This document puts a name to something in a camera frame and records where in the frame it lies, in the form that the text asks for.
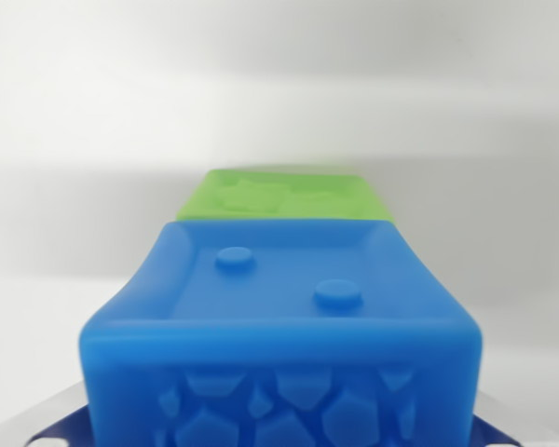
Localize green textured cube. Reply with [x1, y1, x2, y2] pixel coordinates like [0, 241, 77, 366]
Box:
[174, 167, 397, 224]

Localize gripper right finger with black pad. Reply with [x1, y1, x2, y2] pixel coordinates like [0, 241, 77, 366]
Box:
[473, 393, 549, 447]

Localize blue textured cube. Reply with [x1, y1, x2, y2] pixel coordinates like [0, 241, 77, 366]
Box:
[77, 219, 484, 447]

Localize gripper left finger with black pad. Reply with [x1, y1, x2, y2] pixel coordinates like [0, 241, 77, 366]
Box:
[13, 380, 94, 447]

